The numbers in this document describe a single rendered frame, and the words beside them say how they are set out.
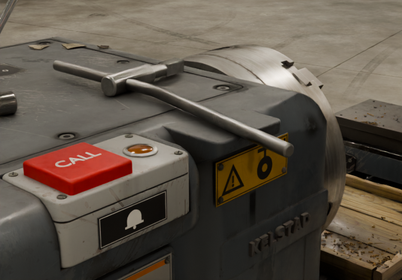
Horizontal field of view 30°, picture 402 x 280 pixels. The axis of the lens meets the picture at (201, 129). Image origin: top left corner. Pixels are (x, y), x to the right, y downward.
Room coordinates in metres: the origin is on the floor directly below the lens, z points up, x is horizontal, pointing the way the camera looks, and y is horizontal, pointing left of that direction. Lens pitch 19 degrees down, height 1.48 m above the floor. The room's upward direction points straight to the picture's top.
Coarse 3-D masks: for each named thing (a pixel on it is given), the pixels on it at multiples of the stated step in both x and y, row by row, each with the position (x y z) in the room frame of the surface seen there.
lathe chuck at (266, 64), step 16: (240, 48) 1.02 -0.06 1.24; (256, 48) 1.02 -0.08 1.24; (240, 64) 0.95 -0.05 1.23; (256, 64) 0.96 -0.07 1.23; (272, 64) 0.98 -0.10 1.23; (288, 64) 1.00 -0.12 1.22; (272, 80) 0.94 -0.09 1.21; (288, 80) 0.95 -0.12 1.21; (320, 96) 0.96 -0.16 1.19; (336, 128) 0.94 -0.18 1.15; (336, 144) 0.93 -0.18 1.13; (336, 160) 0.92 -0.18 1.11; (336, 176) 0.92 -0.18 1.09; (336, 192) 0.92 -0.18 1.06; (336, 208) 0.94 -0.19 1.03
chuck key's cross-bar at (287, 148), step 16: (64, 64) 0.80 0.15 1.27; (96, 80) 0.76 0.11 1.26; (128, 80) 0.74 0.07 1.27; (160, 96) 0.70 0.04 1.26; (176, 96) 0.69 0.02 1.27; (192, 112) 0.66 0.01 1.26; (208, 112) 0.64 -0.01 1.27; (224, 128) 0.62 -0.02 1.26; (240, 128) 0.61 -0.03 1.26; (272, 144) 0.57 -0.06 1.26; (288, 144) 0.57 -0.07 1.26
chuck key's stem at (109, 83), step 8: (160, 64) 0.79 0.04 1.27; (168, 64) 0.80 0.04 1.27; (176, 64) 0.81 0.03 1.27; (120, 72) 0.74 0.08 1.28; (128, 72) 0.75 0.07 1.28; (136, 72) 0.75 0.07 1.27; (144, 72) 0.76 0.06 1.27; (152, 72) 0.77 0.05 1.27; (160, 72) 0.79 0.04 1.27; (168, 72) 0.80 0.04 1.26; (176, 72) 0.81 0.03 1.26; (104, 80) 0.73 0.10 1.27; (112, 80) 0.73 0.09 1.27; (120, 80) 0.73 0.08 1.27; (144, 80) 0.76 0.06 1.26; (152, 80) 0.77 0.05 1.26; (104, 88) 0.73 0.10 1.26; (112, 88) 0.73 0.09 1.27; (120, 88) 0.73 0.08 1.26
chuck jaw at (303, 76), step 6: (282, 66) 0.99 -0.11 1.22; (288, 66) 1.00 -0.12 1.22; (294, 66) 1.00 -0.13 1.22; (294, 72) 0.99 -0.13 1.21; (300, 72) 0.99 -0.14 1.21; (306, 72) 1.03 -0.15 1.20; (300, 78) 0.98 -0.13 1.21; (306, 78) 0.99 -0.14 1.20; (312, 78) 1.02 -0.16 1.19; (306, 84) 0.97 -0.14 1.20; (318, 84) 1.01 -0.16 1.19
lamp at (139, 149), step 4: (128, 148) 0.58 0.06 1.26; (132, 148) 0.57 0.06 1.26; (136, 148) 0.57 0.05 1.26; (140, 148) 0.57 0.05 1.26; (144, 148) 0.57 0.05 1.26; (148, 148) 0.57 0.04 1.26; (152, 148) 0.58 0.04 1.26; (132, 152) 0.57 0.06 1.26; (136, 152) 0.57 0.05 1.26; (140, 152) 0.57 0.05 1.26; (144, 152) 0.57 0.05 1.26; (148, 152) 0.57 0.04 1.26
